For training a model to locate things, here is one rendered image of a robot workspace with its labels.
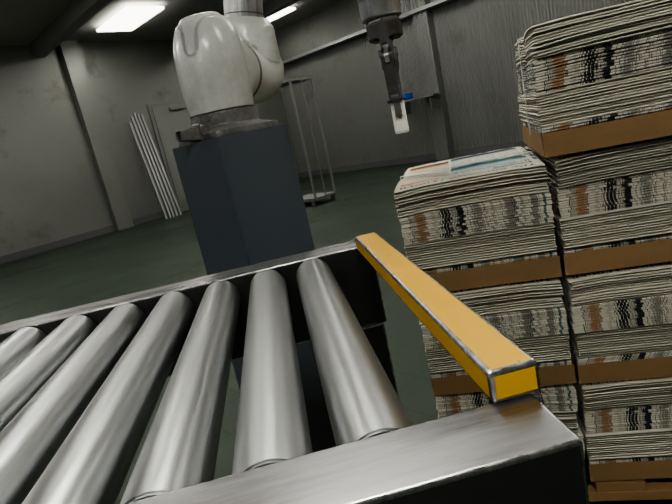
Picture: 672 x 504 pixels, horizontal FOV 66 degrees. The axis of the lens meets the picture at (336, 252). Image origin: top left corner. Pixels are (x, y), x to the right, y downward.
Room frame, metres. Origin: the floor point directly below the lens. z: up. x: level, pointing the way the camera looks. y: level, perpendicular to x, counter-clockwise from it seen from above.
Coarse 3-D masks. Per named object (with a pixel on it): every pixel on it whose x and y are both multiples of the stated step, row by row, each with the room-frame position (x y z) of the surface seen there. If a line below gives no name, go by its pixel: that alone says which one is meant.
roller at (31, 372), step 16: (64, 320) 0.66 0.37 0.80; (80, 320) 0.65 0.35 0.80; (48, 336) 0.60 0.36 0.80; (64, 336) 0.60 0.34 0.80; (80, 336) 0.62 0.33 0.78; (32, 352) 0.55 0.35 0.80; (48, 352) 0.55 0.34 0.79; (64, 352) 0.57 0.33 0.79; (16, 368) 0.50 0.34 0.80; (32, 368) 0.51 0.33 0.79; (48, 368) 0.52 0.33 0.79; (0, 384) 0.47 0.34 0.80; (16, 384) 0.47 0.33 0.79; (32, 384) 0.48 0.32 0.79; (0, 400) 0.44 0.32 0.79; (16, 400) 0.45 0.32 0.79; (0, 416) 0.42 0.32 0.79
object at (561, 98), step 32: (640, 0) 0.87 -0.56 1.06; (544, 32) 0.92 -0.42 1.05; (576, 32) 0.90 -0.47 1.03; (608, 32) 0.91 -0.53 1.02; (640, 32) 0.88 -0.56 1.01; (544, 64) 0.92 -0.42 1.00; (576, 64) 0.91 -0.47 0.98; (608, 64) 0.89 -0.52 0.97; (640, 64) 0.88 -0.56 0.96; (544, 96) 0.93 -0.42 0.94; (576, 96) 0.91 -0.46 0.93; (608, 96) 0.90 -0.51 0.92; (640, 96) 0.88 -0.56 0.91; (544, 128) 0.92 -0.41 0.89
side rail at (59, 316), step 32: (288, 256) 0.74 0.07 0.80; (320, 256) 0.71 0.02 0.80; (352, 256) 0.71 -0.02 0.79; (160, 288) 0.72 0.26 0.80; (192, 288) 0.69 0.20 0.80; (288, 288) 0.70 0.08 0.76; (352, 288) 0.71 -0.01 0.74; (32, 320) 0.69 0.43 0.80; (96, 320) 0.68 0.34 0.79; (192, 320) 0.69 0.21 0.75; (384, 320) 0.71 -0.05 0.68
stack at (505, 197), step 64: (448, 192) 0.97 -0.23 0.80; (512, 192) 0.95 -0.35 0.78; (576, 192) 0.93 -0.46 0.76; (640, 192) 0.90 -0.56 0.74; (448, 256) 0.98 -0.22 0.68; (512, 256) 0.95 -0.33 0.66; (512, 320) 0.96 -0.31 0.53; (576, 320) 0.92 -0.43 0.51; (640, 320) 0.90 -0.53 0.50; (576, 384) 0.99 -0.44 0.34; (640, 384) 0.90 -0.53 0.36; (640, 448) 0.90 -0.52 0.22
